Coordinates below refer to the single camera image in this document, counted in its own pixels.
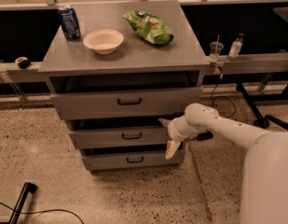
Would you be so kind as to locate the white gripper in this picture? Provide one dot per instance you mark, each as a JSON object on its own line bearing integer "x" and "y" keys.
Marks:
{"x": 172, "y": 131}

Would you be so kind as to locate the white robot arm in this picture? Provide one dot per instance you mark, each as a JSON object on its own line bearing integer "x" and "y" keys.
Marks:
{"x": 264, "y": 189}

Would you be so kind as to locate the grey top drawer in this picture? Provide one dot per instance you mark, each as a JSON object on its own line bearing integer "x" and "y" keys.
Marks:
{"x": 120, "y": 104}

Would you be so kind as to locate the grey drawer cabinet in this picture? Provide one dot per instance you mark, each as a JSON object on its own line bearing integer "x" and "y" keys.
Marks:
{"x": 70, "y": 67}

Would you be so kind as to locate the clear plastic cup with straw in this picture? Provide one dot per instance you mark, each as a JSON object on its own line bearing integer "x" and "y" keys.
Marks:
{"x": 215, "y": 50}

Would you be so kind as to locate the small clear bottle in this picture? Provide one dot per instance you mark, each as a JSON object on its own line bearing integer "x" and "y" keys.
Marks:
{"x": 235, "y": 48}

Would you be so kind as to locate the green chip bag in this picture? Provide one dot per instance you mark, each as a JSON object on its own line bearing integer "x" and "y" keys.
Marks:
{"x": 149, "y": 27}

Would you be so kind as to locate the white paper bowl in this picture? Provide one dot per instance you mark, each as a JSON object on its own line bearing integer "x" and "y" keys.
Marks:
{"x": 104, "y": 41}

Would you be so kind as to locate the black stand leg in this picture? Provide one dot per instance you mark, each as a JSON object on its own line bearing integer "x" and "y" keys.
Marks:
{"x": 28, "y": 187}

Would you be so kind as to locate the blue soda can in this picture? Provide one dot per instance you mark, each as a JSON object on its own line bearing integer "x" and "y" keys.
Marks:
{"x": 69, "y": 22}

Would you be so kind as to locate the black tape measure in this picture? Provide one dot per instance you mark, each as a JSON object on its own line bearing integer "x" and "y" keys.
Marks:
{"x": 22, "y": 62}

